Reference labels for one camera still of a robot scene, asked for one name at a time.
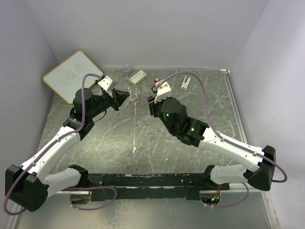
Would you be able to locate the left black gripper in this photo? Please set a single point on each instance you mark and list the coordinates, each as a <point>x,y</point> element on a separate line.
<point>121,96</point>

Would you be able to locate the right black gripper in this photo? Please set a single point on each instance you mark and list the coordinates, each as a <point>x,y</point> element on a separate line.
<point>151,99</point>

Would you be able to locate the large metal keyring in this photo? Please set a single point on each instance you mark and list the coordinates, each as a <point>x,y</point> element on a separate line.
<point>133,89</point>

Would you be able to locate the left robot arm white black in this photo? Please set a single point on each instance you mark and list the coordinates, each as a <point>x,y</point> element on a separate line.
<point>30,184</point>

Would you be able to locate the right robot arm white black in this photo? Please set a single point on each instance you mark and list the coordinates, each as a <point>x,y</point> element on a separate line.
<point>255,164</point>

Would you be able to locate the red black stamp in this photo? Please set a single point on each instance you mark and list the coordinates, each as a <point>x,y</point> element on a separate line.
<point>156,81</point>

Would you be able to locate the white green staples box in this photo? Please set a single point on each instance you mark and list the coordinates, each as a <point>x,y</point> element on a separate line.
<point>138,77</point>

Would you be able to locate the clear cup of paperclips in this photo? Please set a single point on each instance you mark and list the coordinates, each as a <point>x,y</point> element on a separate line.
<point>126,70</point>

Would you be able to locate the white clip tool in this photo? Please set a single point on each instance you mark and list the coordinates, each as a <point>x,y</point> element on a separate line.
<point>185,83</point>

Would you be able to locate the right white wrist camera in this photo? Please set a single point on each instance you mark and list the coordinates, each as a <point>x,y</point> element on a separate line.
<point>163,92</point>

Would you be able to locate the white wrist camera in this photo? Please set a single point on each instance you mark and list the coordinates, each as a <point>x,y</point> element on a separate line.
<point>163,92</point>
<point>107,83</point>

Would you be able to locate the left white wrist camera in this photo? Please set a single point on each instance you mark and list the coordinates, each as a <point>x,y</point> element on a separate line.
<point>107,83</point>

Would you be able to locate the small whiteboard yellow frame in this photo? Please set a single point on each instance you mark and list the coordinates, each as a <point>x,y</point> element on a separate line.
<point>66,79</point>

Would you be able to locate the aluminium frame rail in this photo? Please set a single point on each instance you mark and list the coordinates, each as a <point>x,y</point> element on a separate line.
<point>239,124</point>

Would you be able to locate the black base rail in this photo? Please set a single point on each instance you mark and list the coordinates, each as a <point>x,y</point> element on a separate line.
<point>152,186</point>

